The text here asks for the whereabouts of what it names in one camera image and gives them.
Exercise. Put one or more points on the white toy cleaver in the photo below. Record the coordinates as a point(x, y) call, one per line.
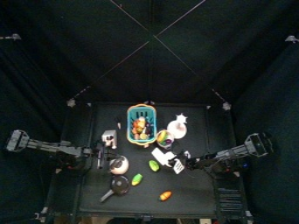
point(162, 156)

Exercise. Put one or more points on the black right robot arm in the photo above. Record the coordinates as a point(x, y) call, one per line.
point(234, 151)

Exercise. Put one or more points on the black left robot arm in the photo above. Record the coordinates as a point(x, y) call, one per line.
point(47, 145)

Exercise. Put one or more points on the white slotted toy spatula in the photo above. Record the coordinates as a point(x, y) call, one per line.
point(179, 167)

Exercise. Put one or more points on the silver toy toaster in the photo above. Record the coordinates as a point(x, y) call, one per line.
point(110, 137)

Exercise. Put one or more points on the small bowl with toy fruit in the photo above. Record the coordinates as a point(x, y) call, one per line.
point(165, 137)

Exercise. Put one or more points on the teal basket with orange rim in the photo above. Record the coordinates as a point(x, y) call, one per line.
point(133, 134)

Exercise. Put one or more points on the black toy frying pan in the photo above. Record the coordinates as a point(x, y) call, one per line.
point(119, 185)

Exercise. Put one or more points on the green and yellow toy vegetable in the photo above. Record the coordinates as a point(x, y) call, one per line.
point(137, 179)

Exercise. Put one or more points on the pale green toy pear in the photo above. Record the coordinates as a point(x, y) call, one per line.
point(143, 136)

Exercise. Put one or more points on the small dark toy utensil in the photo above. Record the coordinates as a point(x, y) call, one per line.
point(118, 122)

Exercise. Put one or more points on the orange toy fruit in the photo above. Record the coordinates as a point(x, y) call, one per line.
point(135, 127)

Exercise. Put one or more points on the orange toy carrot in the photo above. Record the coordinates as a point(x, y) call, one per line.
point(166, 196)

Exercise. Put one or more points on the dark purple toy eggplant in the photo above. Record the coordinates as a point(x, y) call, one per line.
point(149, 127)

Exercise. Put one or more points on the yellow toy fruit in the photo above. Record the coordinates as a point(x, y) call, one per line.
point(142, 124)

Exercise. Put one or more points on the white star-shaped toy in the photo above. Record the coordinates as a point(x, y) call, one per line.
point(182, 118)

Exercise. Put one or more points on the grey frame clamp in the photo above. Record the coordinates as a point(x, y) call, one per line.
point(14, 37)
point(291, 38)
point(71, 102)
point(226, 106)

